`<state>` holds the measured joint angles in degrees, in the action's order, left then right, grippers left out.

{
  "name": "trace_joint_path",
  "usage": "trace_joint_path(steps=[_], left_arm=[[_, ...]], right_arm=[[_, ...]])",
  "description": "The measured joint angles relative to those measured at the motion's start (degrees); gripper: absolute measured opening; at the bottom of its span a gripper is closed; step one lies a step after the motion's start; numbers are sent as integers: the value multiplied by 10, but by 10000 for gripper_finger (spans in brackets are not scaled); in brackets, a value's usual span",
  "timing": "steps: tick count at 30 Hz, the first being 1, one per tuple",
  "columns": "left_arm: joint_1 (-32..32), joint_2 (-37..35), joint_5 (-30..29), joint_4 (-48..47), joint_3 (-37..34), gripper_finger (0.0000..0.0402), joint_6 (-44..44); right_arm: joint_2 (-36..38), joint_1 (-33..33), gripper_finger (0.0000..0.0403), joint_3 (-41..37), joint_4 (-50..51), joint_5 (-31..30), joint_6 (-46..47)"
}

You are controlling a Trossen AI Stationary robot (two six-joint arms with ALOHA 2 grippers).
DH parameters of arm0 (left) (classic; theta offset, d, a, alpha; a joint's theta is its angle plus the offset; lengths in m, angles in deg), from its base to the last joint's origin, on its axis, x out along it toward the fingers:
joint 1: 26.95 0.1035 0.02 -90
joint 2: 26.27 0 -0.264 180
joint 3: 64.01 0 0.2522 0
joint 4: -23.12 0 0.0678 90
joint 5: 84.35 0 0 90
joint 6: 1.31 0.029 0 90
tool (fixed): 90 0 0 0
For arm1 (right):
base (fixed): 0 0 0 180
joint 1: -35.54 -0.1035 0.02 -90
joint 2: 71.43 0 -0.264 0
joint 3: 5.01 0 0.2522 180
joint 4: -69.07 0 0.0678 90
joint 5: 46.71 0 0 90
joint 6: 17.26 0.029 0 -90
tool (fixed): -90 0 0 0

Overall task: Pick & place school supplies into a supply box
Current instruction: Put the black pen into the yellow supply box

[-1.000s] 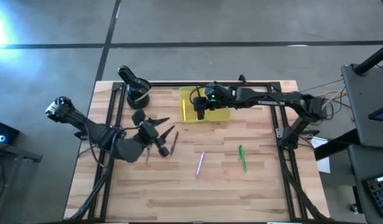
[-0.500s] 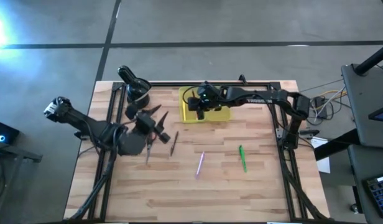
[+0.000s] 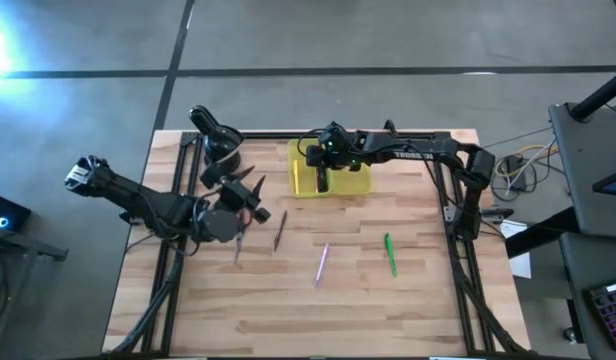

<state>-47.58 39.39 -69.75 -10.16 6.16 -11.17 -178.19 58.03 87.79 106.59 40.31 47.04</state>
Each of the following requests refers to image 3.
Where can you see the black pole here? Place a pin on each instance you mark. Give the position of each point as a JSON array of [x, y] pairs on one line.
[[600, 95]]

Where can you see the purple pen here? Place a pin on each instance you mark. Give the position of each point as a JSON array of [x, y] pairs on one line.
[[322, 264]]

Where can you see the brown pen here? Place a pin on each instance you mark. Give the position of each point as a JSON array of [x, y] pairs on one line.
[[280, 231]]

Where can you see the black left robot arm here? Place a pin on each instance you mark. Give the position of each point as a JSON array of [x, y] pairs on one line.
[[138, 197]]

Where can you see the black desk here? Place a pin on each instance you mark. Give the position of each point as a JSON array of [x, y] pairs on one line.
[[588, 165], [573, 260]]

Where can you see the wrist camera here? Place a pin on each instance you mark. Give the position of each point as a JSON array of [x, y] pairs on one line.
[[314, 156], [235, 194]]

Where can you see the black aluminium table frame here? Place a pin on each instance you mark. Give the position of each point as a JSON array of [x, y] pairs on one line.
[[268, 135]]

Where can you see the yellow translucent supply box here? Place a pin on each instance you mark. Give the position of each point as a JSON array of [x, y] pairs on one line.
[[353, 182]]

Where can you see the black clamp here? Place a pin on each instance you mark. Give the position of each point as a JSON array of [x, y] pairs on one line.
[[389, 125]]

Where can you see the black device blue light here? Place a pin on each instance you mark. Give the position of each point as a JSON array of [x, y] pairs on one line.
[[3, 215]]

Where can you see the green highlighter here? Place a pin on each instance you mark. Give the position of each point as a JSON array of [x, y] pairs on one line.
[[390, 255]]

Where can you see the silver metal bracket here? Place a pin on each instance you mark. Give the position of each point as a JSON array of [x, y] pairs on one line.
[[449, 214]]

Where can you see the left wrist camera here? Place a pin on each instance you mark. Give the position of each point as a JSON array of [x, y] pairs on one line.
[[235, 194]]

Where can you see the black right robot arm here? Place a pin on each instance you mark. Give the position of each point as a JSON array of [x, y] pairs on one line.
[[413, 150]]

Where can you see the black power adapter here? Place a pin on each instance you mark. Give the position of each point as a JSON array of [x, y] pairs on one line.
[[514, 172]]

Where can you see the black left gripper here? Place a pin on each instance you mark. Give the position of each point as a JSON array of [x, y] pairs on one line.
[[211, 176]]

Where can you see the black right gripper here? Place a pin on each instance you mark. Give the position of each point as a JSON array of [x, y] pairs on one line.
[[340, 152]]

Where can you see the white paper sheet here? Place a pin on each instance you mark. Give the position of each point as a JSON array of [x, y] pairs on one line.
[[518, 250]]

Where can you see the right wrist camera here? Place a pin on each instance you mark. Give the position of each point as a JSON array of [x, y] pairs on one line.
[[314, 156]]

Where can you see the backlit keyboard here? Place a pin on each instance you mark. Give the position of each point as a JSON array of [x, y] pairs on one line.
[[610, 312]]

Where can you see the black side stand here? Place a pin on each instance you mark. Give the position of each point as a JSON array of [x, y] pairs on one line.
[[48, 250]]

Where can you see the blue monitor screen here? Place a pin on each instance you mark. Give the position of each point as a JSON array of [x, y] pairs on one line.
[[615, 186]]

